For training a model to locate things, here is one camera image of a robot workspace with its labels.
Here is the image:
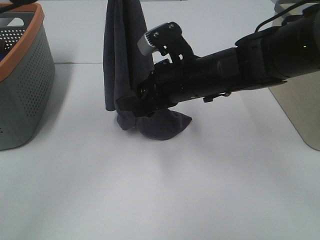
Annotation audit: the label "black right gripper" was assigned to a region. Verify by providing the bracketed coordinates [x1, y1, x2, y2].
[116, 58, 199, 117]

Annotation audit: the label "dark navy towel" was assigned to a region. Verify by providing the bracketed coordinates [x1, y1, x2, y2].
[103, 0, 192, 141]

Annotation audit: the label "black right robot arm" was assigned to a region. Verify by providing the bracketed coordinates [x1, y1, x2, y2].
[116, 0, 320, 117]

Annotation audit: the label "grey basket with orange rim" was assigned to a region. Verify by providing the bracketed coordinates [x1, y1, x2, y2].
[0, 2, 56, 150]

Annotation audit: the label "dark items inside grey basket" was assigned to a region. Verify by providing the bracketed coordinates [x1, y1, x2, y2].
[0, 40, 7, 61]

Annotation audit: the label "beige basket with grey rim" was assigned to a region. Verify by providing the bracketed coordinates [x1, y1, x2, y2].
[269, 0, 320, 150]

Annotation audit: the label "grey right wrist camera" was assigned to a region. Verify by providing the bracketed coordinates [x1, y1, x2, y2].
[137, 21, 195, 62]

